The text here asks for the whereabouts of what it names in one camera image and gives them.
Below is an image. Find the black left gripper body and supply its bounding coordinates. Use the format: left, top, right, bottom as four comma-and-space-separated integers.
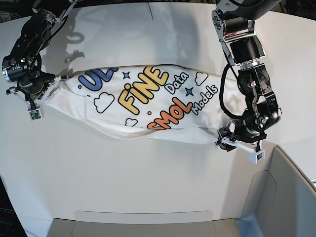
215, 116, 268, 152

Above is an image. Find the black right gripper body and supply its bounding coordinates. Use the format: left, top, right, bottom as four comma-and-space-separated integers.
6, 71, 67, 110

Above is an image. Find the white printed t-shirt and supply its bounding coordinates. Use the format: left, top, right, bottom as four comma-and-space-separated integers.
46, 65, 229, 144

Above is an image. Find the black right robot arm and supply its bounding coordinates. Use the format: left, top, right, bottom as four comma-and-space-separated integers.
2, 0, 78, 110

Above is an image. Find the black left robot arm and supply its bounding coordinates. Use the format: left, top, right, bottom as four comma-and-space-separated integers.
212, 0, 282, 152

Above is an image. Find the grey cardboard box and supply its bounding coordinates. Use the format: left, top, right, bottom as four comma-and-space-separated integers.
48, 146, 316, 237

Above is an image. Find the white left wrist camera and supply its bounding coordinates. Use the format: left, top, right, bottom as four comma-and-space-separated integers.
246, 143, 265, 164

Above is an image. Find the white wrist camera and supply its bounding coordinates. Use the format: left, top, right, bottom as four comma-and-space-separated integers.
246, 143, 265, 164
28, 106, 44, 121

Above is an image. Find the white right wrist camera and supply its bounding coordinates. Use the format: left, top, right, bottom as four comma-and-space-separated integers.
28, 106, 44, 121

